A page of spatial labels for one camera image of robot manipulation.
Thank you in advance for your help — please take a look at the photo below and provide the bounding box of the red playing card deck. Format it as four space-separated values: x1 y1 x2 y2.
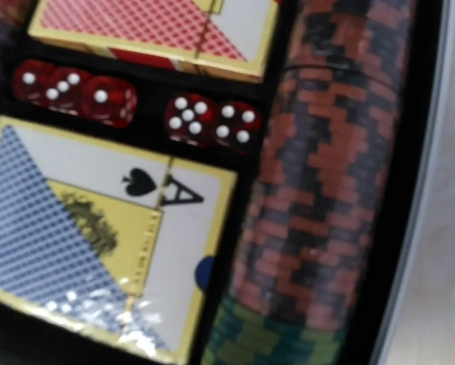
28 0 281 83

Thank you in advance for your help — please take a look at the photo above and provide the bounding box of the blue playing card deck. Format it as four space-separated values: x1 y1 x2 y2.
0 116 237 364

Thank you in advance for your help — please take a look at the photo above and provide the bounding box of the aluminium poker case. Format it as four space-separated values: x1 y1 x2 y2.
0 1 452 364

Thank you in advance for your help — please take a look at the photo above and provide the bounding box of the brown chip row in case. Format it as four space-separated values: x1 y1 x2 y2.
229 1 415 330

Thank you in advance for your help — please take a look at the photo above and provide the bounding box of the green poker chip stack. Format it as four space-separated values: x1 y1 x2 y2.
201 295 345 365

